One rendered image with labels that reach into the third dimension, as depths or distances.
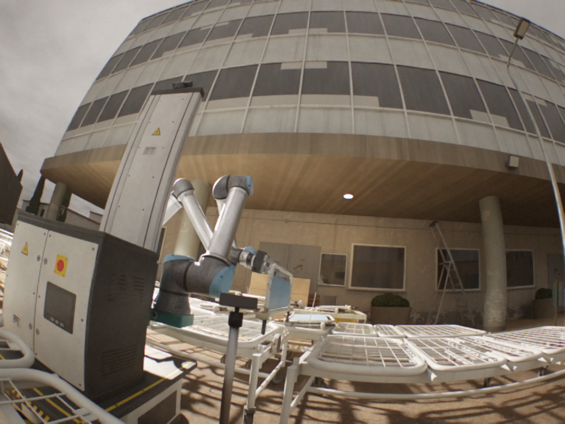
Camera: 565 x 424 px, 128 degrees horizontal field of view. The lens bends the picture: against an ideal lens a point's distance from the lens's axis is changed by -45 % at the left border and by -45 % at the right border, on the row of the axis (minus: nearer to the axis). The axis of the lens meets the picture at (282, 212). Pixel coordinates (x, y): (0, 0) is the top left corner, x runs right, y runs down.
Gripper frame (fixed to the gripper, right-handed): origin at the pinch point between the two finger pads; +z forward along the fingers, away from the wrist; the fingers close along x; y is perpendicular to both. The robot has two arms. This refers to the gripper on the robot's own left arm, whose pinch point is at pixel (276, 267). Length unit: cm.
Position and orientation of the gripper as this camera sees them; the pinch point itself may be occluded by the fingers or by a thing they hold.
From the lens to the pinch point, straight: 146.8
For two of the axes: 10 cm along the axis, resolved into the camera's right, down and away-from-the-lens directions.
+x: 2.9, -9.2, 2.7
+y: -1.8, -3.3, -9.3
